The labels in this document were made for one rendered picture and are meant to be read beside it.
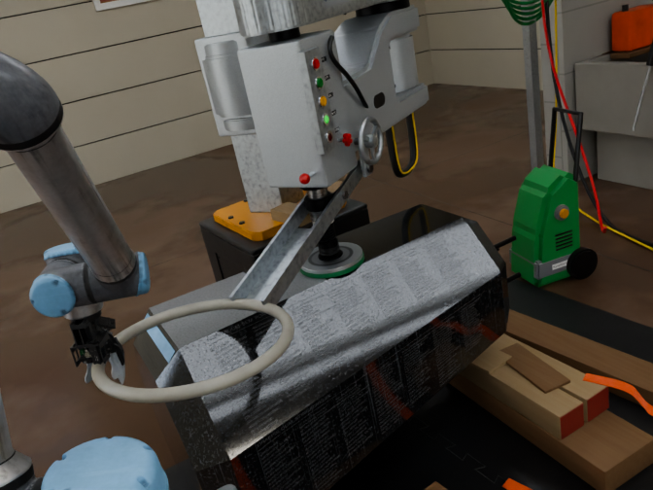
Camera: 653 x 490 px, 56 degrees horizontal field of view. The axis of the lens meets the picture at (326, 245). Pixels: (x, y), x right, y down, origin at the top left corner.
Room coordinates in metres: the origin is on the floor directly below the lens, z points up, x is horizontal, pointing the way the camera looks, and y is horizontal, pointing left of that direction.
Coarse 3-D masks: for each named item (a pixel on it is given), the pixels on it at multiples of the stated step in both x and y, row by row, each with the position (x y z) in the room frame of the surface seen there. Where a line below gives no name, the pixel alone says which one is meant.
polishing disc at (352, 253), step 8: (344, 248) 1.89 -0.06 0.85; (352, 248) 1.87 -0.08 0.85; (360, 248) 1.86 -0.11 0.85; (312, 256) 1.88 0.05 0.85; (344, 256) 1.82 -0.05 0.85; (352, 256) 1.81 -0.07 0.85; (360, 256) 1.80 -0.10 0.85; (304, 264) 1.82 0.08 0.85; (312, 264) 1.81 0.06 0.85; (320, 264) 1.80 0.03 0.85; (328, 264) 1.78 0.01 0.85; (336, 264) 1.77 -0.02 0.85; (344, 264) 1.76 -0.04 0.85; (352, 264) 1.76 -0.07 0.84; (312, 272) 1.77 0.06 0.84; (320, 272) 1.75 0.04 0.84; (328, 272) 1.75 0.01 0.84
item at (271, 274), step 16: (352, 176) 1.92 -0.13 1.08; (336, 192) 1.84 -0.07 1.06; (304, 208) 1.86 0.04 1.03; (336, 208) 1.81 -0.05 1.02; (288, 224) 1.78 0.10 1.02; (320, 224) 1.73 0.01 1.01; (272, 240) 1.71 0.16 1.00; (288, 240) 1.76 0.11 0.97; (304, 240) 1.65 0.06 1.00; (272, 256) 1.69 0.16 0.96; (288, 256) 1.68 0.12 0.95; (304, 256) 1.64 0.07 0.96; (256, 272) 1.62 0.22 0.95; (272, 272) 1.63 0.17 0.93; (288, 272) 1.56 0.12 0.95; (240, 288) 1.55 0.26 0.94; (256, 288) 1.59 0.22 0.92; (272, 288) 1.50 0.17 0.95
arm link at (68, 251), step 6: (60, 246) 1.33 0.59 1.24; (66, 246) 1.32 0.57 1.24; (72, 246) 1.30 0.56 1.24; (48, 252) 1.29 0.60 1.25; (54, 252) 1.28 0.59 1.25; (60, 252) 1.28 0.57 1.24; (66, 252) 1.28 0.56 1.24; (72, 252) 1.28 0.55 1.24; (78, 252) 1.29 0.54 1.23; (48, 258) 1.28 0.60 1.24; (54, 258) 1.27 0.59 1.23; (60, 258) 1.27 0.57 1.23; (66, 258) 1.27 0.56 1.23; (72, 258) 1.28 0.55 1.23; (78, 258) 1.29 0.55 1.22
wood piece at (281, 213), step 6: (282, 204) 2.55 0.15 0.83; (288, 204) 2.53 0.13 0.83; (294, 204) 2.51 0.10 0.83; (270, 210) 2.52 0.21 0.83; (276, 210) 2.49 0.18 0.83; (282, 210) 2.47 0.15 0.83; (288, 210) 2.46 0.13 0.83; (276, 216) 2.49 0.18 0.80; (282, 216) 2.45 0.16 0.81; (288, 216) 2.42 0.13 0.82; (306, 216) 2.38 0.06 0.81; (282, 222) 2.46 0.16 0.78; (306, 222) 2.38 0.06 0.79
